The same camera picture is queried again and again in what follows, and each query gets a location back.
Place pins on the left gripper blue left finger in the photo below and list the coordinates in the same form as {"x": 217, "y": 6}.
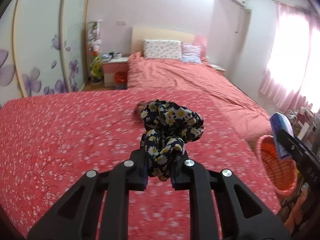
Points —
{"x": 145, "y": 170}

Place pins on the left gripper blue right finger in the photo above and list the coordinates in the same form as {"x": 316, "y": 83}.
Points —
{"x": 173, "y": 175}

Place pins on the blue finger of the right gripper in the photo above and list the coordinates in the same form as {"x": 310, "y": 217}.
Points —
{"x": 288, "y": 146}

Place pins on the blue tissue pack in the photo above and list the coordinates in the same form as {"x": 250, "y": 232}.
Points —
{"x": 279, "y": 121}

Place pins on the black daisy scrunchie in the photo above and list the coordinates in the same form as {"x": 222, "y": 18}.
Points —
{"x": 168, "y": 128}

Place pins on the red plaid scrunchie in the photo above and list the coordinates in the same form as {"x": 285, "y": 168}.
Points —
{"x": 139, "y": 107}

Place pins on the orange plastic laundry basket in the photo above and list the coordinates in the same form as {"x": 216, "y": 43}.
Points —
{"x": 282, "y": 172}

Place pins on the pink curtain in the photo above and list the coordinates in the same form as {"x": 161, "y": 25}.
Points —
{"x": 291, "y": 78}

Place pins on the bed with salmon duvet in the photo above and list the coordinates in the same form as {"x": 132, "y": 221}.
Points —
{"x": 249, "y": 119}

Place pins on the red floral tablecloth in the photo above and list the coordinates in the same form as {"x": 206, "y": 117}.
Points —
{"x": 49, "y": 142}

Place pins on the pink white nightstand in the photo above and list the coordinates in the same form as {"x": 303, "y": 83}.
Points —
{"x": 110, "y": 68}

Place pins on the green plush toy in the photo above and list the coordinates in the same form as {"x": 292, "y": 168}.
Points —
{"x": 96, "y": 68}

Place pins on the white mug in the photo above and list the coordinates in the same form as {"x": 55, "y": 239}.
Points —
{"x": 117, "y": 55}

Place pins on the right side nightstand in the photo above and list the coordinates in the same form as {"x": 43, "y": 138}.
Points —
{"x": 219, "y": 69}

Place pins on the white floral pillow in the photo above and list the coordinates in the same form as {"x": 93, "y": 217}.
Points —
{"x": 162, "y": 49}

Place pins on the pink striped pillow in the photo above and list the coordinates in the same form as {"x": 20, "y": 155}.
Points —
{"x": 191, "y": 53}

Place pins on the beige pink headboard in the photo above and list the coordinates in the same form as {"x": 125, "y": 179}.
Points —
{"x": 142, "y": 33}

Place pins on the plush toy display tube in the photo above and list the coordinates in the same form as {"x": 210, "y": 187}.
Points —
{"x": 94, "y": 42}

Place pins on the sliding wardrobe with flowers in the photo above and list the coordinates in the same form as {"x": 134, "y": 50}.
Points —
{"x": 42, "y": 48}

